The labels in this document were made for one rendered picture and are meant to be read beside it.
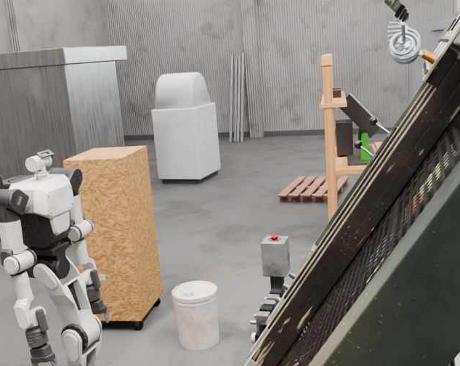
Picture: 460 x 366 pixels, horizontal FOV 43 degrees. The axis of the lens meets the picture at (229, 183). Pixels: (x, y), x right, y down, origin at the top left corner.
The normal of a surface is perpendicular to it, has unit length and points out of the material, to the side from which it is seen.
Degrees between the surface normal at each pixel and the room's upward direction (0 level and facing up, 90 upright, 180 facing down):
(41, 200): 85
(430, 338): 90
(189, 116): 90
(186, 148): 90
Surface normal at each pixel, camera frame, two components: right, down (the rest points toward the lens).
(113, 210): -0.19, 0.22
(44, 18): 0.94, 0.00
